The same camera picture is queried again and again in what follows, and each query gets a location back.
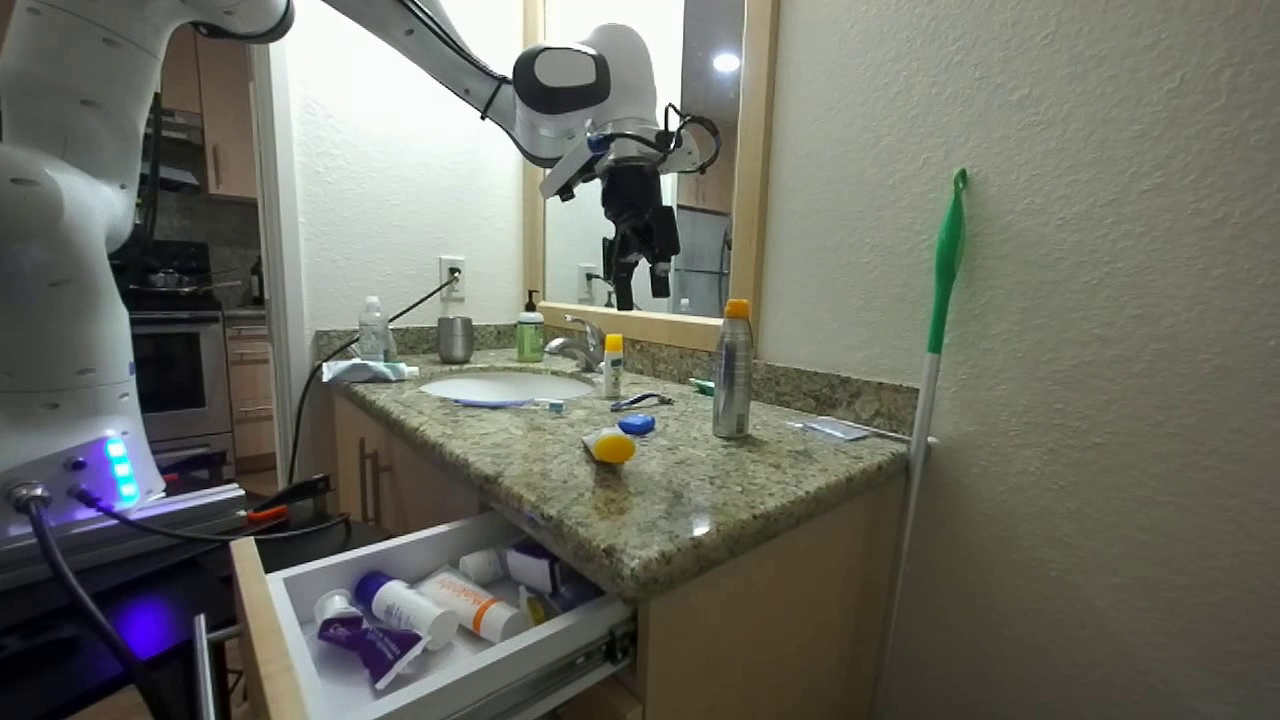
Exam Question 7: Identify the white bottle with purple cap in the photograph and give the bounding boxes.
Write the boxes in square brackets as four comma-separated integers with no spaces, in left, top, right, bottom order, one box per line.
[352,567,455,652]

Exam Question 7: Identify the black power cable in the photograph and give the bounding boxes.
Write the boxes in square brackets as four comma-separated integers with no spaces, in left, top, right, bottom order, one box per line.
[282,270,464,491]

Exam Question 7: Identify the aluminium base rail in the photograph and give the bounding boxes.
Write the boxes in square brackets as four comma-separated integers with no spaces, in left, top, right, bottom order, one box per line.
[0,479,251,550]

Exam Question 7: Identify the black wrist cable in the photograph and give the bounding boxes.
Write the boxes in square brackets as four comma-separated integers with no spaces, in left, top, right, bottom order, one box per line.
[536,100,727,205]

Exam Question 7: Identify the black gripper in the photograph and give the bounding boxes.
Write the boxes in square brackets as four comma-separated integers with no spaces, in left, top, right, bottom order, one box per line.
[596,162,681,315]

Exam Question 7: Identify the white wall outlet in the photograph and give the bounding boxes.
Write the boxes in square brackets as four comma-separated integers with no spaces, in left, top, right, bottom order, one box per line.
[435,253,470,302]

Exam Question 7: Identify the dark blue razor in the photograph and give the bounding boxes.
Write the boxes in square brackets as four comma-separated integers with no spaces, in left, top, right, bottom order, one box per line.
[613,389,681,414]

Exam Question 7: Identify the steel cup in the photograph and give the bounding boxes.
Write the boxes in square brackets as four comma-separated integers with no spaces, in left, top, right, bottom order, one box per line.
[435,313,476,367]

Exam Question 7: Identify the green white mop handle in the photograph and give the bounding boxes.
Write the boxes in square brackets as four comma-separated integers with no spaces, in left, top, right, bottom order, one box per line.
[873,162,977,720]

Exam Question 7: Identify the wooden kitchen cabinet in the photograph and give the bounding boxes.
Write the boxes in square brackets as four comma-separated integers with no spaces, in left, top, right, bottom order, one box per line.
[157,23,265,205]

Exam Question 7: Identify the metal drawer handle bar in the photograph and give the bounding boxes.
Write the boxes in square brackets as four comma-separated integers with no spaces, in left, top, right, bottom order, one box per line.
[187,611,225,720]

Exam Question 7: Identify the clear plastic packet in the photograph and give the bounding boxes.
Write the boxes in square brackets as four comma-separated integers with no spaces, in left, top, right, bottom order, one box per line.
[789,411,882,449]

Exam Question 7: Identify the wood framed mirror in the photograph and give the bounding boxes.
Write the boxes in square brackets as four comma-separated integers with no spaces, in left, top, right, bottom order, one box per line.
[521,0,785,350]

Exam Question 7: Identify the green soap dispenser bottle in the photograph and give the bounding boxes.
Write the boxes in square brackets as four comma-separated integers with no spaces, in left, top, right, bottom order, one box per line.
[510,282,552,367]

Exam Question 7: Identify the purple toothpaste tube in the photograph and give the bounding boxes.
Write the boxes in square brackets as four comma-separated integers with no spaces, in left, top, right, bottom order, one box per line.
[316,592,432,694]

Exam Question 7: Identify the black base cable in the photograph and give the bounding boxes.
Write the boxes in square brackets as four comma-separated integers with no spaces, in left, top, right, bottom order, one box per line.
[12,482,157,691]
[68,482,322,548]

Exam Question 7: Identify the clear plastic bottle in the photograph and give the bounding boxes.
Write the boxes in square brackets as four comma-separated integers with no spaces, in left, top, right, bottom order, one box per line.
[354,290,393,367]

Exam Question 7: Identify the white dark labelled tube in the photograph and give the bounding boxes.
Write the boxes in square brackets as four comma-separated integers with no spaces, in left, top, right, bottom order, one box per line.
[498,536,596,615]

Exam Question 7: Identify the white orange thinkbaby tube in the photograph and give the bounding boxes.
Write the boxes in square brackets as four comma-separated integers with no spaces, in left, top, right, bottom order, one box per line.
[414,567,527,648]

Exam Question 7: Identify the small white jar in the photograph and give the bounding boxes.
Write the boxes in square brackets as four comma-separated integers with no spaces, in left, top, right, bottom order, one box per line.
[455,545,509,587]

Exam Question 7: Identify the wooden vanity cabinet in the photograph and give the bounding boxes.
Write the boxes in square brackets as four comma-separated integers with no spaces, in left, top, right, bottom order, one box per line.
[326,393,914,720]

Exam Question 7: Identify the chrome faucet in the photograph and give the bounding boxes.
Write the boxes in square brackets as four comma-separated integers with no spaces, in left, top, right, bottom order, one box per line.
[545,315,613,374]

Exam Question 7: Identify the white drawer with wood front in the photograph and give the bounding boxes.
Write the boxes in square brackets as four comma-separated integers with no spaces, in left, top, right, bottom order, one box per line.
[228,507,640,720]

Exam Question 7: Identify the wooden kitchen drawer unit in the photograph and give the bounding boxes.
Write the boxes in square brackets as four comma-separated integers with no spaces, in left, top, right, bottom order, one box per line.
[218,315,280,472]

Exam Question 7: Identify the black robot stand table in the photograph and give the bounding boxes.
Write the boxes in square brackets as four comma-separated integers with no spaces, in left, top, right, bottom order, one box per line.
[0,513,333,720]

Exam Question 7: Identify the silver spray can orange cap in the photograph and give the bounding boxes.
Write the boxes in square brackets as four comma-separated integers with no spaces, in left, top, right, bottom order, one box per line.
[712,290,760,443]

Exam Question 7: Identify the orange clamp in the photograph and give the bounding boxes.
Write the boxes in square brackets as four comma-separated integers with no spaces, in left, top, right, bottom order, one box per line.
[238,494,301,527]

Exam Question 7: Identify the small white stick yellow cap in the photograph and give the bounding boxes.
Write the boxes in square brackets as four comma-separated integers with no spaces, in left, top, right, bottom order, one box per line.
[599,326,628,401]

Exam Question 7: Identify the white sink basin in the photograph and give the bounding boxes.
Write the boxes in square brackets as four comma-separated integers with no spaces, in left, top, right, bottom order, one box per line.
[418,367,599,411]

